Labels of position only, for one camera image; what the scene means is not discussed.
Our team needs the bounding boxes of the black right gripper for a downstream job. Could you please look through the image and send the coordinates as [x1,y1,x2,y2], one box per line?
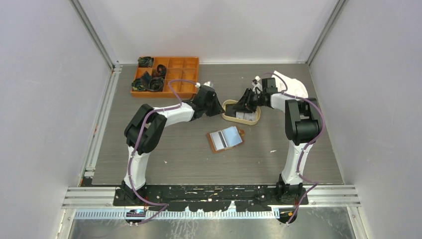
[232,88,265,114]

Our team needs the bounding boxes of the white card black stripe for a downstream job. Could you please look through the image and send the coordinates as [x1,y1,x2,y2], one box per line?
[210,130,228,151]

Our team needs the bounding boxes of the orange leather card holder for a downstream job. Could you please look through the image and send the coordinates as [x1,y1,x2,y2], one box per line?
[207,126,244,153]

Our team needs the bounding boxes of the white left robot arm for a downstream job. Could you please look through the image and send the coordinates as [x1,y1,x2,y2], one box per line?
[116,82,224,206]

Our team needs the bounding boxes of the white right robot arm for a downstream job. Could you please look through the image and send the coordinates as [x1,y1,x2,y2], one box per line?
[225,73,325,205]

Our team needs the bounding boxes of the silver VIP card in tray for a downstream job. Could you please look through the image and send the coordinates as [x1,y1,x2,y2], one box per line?
[236,112,257,121]

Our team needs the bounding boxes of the black card in tray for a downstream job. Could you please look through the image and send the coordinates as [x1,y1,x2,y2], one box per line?
[225,105,236,118]

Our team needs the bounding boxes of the beige oval tray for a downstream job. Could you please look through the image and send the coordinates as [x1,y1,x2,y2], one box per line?
[221,100,261,125]

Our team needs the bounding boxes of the white bucket hat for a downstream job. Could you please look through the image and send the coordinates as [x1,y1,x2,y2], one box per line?
[271,71,309,98]

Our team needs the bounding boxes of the black rolled belt lower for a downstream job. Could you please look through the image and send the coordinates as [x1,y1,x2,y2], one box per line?
[148,77,165,92]

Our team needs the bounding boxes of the black rolled belt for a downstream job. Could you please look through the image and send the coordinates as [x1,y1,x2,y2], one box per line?
[148,77,165,92]
[154,64,167,79]

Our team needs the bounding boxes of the black rolled belt centre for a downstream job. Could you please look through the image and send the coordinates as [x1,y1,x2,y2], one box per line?
[154,64,167,79]

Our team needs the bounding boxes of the orange wooden compartment organizer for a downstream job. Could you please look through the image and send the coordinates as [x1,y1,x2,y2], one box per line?
[130,56,200,98]

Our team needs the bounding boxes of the dark rolled belt top-left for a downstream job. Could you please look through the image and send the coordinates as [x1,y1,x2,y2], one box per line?
[138,56,154,68]

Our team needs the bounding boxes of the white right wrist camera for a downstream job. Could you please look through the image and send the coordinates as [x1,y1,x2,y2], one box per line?
[252,76,262,94]

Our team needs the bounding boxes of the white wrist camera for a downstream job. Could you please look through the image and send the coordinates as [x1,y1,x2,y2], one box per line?
[252,76,262,94]
[195,81,213,89]

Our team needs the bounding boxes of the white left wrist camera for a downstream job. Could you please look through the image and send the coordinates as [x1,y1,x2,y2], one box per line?
[195,81,213,89]

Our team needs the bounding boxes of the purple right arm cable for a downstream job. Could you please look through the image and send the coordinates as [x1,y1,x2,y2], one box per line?
[262,72,326,225]

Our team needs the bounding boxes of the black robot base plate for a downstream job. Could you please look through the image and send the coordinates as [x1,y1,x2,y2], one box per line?
[113,184,309,212]

